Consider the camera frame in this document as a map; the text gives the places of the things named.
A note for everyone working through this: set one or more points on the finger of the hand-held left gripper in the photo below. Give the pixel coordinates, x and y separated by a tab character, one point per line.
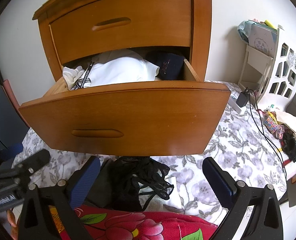
35	158
10	152

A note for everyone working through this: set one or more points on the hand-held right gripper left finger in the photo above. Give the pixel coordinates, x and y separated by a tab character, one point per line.
84	180

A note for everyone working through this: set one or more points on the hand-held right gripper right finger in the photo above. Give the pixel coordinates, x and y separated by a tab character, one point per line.
219	180

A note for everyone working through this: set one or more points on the black lace garment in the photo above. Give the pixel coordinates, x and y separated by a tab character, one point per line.
135	180

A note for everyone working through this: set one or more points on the navy embroidered garment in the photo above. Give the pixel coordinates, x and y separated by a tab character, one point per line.
167	65

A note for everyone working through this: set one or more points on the person's left hand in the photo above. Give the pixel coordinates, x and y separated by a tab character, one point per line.
12	218

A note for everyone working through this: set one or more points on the grey floral blanket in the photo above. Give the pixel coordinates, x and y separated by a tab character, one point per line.
237	150

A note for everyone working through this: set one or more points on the flat white cloth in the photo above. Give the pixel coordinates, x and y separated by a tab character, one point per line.
172	192

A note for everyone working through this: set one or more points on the pink board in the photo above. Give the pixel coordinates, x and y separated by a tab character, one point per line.
12	92

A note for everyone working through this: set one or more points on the red printed blanket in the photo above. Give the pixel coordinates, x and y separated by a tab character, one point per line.
138	226

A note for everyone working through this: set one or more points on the colourful packet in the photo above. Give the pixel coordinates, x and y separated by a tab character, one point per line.
270	123

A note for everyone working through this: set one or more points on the white power strip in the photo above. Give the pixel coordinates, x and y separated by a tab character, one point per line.
236	105

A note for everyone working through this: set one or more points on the black lace item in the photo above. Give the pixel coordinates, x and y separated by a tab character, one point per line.
291	146

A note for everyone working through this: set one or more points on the black charger adapter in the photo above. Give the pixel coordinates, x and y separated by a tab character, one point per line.
242	98

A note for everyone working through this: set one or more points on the white gloves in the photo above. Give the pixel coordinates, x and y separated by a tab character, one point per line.
71	76

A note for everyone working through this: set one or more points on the white garment with black band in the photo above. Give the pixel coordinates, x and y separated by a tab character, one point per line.
123	70

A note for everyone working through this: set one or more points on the white shelf rack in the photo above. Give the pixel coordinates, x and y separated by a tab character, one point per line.
255	65

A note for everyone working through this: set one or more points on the white lattice storage rack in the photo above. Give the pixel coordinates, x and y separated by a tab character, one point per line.
285	75

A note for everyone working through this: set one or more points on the wooden nightstand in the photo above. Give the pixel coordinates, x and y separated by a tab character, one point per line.
201	30

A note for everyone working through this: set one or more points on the shallow wooden drawer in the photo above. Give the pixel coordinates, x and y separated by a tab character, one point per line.
150	22

